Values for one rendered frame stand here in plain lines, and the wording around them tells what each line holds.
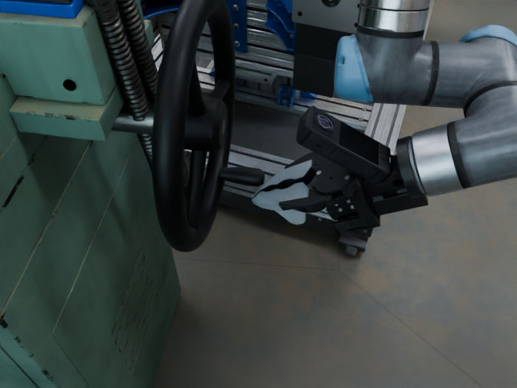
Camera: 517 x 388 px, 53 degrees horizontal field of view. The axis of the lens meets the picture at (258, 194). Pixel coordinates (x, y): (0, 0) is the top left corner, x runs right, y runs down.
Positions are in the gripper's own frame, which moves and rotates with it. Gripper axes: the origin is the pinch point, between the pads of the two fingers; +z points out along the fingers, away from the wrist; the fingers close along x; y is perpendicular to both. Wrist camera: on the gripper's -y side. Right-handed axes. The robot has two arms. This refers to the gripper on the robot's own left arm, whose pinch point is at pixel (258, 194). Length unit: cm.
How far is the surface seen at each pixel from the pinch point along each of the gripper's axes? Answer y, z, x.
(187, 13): -25.7, -7.6, -1.6
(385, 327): 75, 9, 19
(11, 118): -26.3, 12.4, -7.6
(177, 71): -23.9, -7.0, -7.6
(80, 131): -22.2, 6.6, -7.7
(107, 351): 15.2, 36.3, -11.5
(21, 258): -15.0, 19.1, -15.8
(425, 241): 80, -1, 47
